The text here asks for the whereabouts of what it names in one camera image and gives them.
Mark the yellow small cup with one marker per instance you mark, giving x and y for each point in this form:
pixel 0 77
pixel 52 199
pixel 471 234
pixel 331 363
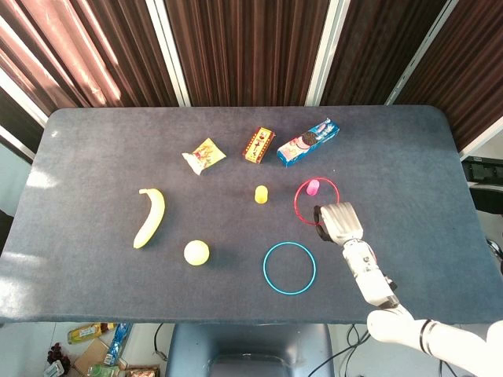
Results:
pixel 261 194

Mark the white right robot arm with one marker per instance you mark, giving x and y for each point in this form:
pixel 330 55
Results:
pixel 397 298

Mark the brown patterned snack box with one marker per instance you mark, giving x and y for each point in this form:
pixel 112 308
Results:
pixel 142 372

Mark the dark red grapes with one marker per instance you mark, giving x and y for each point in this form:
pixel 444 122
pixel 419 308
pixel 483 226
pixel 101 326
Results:
pixel 58 355

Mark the blue snack package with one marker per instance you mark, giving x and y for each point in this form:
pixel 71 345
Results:
pixel 117 342

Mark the brown cardboard box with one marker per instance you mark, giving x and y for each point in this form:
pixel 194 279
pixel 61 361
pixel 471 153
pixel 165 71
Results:
pixel 92 357

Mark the yellow snack bag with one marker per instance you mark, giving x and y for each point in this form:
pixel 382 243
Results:
pixel 204 155

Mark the small white packet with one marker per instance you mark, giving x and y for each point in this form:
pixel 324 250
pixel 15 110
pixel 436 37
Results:
pixel 54 369

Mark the blue cookie box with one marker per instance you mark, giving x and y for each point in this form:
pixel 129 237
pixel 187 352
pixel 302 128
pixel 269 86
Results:
pixel 306 144

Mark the yellow ball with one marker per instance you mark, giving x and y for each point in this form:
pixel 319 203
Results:
pixel 196 253

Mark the green bottle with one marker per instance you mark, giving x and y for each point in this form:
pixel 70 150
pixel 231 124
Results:
pixel 103 370

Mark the black equipment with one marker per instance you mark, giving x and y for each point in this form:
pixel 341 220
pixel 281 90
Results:
pixel 485 184

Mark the yellow drink bottle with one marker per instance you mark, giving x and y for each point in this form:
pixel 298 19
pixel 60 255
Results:
pixel 84 333

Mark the red yellow snack box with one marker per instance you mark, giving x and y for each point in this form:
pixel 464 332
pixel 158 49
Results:
pixel 259 145

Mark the pink small cup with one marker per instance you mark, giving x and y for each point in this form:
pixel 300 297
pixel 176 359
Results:
pixel 313 187

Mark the yellow banana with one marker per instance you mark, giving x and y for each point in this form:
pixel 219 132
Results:
pixel 151 216

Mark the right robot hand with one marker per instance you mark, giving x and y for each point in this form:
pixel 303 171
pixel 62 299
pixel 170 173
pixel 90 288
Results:
pixel 341 222

